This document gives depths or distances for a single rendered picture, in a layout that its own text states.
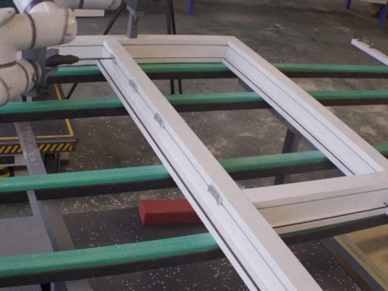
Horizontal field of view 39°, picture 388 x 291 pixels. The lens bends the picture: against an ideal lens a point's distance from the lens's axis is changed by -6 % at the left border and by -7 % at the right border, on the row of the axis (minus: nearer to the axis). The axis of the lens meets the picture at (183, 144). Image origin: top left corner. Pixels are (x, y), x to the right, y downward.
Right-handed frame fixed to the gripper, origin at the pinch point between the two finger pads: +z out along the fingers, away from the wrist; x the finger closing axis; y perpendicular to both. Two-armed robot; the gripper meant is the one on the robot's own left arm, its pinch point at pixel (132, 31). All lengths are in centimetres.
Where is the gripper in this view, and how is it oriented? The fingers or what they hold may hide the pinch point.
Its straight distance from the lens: 175.6
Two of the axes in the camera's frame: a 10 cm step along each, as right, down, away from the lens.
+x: -3.8, -4.9, 7.8
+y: 9.1, -0.7, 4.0
